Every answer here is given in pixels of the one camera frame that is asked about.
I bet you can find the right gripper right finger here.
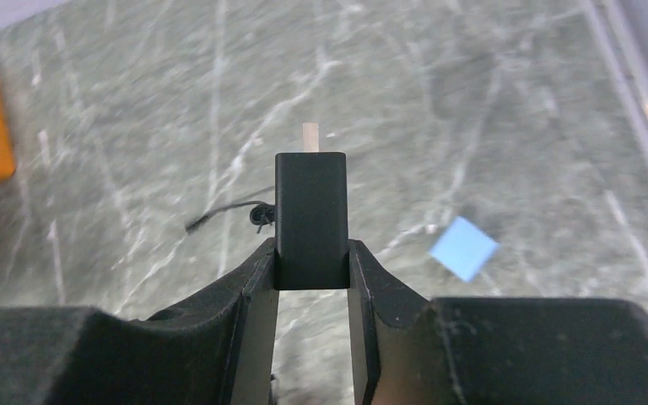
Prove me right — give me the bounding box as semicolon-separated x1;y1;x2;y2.
348;240;648;404

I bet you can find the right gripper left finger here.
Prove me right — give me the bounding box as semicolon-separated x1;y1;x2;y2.
0;239;278;404

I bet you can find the black plug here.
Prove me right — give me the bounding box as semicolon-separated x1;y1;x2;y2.
185;122;350;291

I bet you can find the blue usb charger plug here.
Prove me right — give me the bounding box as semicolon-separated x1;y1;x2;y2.
429;217;499;283

